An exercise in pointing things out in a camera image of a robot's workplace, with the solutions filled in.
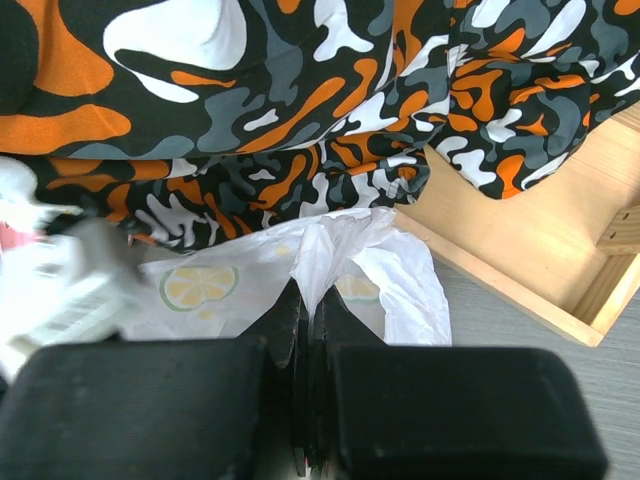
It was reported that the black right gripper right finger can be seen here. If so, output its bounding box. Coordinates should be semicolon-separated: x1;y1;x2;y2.
315;289;609;479

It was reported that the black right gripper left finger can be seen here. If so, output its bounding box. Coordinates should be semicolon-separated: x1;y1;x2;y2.
1;282;305;479

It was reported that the white plastic bag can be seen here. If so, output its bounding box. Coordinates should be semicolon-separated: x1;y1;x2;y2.
123;208;452;346

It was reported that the wooden clothes rack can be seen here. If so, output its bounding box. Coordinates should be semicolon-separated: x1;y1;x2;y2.
396;107;639;347

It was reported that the orange grey camouflage garment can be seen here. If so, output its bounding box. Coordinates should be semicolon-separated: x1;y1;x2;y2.
1;1;639;252

